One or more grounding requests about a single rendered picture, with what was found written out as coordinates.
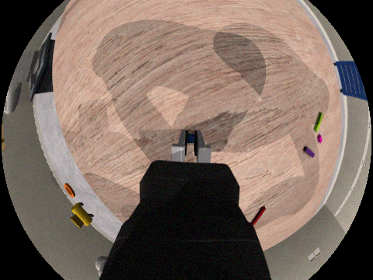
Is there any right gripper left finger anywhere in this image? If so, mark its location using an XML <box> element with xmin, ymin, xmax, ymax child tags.
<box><xmin>171</xmin><ymin>130</ymin><xmax>187</xmax><ymax>162</ymax></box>

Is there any purple rod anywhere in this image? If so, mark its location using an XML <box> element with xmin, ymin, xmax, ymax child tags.
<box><xmin>303</xmin><ymin>147</ymin><xmax>315</xmax><ymax>158</ymax></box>

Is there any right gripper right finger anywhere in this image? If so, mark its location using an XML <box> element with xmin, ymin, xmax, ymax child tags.
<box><xmin>193</xmin><ymin>131</ymin><xmax>212</xmax><ymax>163</ymax></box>

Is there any lime green rod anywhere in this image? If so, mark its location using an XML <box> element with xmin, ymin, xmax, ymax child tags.
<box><xmin>314</xmin><ymin>112</ymin><xmax>323</xmax><ymax>131</ymax></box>

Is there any dark red rod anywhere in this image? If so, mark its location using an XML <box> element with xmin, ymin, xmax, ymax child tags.
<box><xmin>251</xmin><ymin>206</ymin><xmax>266</xmax><ymax>225</ymax></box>

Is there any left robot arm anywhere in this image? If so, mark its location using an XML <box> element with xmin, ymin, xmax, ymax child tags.
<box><xmin>4</xmin><ymin>44</ymin><xmax>44</xmax><ymax>114</ymax></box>

